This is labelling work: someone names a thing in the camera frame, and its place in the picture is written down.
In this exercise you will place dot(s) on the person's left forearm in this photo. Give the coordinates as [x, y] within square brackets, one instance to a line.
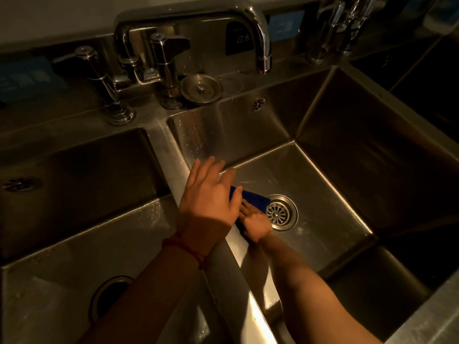
[150, 300]

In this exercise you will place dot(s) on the chrome gooseneck faucet spout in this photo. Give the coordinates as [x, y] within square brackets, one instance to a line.
[251, 17]

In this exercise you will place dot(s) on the black wall label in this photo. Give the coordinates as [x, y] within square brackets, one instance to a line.
[238, 39]

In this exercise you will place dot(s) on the chrome faucet set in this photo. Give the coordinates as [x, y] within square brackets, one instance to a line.
[333, 28]

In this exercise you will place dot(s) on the person's right hand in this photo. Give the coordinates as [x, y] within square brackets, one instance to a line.
[256, 225]

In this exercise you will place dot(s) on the blue cleaning cloth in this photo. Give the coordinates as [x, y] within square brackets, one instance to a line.
[254, 198]

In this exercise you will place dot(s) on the person's left little finger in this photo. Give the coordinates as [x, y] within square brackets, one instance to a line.
[193, 172]

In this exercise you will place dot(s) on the person's left thumb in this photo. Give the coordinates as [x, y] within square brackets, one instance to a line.
[236, 202]

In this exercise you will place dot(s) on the person's left hand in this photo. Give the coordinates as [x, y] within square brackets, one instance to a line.
[206, 207]

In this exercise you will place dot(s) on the person's left middle finger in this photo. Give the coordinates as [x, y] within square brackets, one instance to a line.
[217, 171]

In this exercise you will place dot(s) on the stainless steel multi-basin sink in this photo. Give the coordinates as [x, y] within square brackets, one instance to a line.
[322, 157]

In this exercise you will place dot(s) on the round metal sink stopper lid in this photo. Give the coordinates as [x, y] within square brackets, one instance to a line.
[200, 89]

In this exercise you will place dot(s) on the person's right fingers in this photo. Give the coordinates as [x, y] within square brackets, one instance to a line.
[245, 209]

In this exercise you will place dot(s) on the round metal drain strainer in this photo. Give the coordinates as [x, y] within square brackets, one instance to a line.
[281, 213]

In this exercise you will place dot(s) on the person's right forearm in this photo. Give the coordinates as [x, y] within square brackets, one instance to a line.
[308, 300]

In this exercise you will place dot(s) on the blue wall label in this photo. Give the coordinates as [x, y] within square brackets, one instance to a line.
[287, 25]
[28, 78]

